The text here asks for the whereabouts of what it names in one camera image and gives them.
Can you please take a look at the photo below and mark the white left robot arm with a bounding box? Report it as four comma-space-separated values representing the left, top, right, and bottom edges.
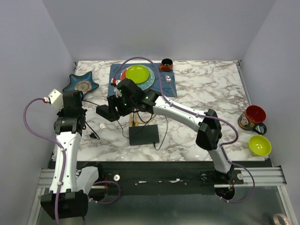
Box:
41, 89, 104, 223

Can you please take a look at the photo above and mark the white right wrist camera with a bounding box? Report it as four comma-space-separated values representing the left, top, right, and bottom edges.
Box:
114, 80, 122, 98

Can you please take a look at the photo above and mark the red and teal plate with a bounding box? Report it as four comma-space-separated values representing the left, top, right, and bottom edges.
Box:
120, 66, 155, 90

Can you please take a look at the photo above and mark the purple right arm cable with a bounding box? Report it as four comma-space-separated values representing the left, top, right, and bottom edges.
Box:
110, 56, 256, 204

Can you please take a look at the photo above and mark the blue star shaped dish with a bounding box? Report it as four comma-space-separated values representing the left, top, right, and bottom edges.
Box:
62, 71, 99, 99

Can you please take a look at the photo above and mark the blue cloth placemat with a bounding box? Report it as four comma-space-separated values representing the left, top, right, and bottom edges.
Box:
107, 63, 177, 97

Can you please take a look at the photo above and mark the yellow ethernet cable one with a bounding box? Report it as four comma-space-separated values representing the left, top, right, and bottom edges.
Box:
129, 112, 157, 126

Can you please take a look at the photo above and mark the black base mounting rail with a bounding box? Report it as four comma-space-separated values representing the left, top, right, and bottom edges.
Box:
76, 161, 244, 195

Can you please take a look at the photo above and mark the red skull pattern mug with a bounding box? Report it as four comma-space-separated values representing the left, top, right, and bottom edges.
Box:
238, 105, 267, 135

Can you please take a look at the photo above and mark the thin black adapter output cable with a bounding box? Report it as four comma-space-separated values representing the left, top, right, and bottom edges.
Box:
116, 114, 168, 150

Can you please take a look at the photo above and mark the black mains plug cable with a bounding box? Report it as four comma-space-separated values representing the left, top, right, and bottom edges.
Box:
81, 100, 101, 141

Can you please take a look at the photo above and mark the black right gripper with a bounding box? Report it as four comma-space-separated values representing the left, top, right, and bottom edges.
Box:
106, 94, 135, 120

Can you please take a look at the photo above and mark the green plate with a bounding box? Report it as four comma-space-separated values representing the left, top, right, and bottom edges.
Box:
125, 65, 150, 84

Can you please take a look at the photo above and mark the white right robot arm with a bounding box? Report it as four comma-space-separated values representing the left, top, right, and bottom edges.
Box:
107, 78, 234, 184

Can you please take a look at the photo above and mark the black power adapter brick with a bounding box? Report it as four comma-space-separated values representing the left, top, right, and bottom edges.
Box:
96, 105, 120, 122

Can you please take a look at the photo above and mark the black network switch box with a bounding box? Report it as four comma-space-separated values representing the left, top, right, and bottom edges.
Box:
129, 125, 159, 146

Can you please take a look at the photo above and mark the green bowl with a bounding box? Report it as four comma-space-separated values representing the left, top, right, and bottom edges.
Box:
248, 135, 272, 157

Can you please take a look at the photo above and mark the brown small cup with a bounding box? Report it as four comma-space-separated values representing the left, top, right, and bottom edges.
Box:
159, 58, 173, 72

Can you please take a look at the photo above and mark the silver spoon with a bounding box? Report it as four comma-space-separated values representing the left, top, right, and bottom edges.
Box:
165, 75, 177, 97

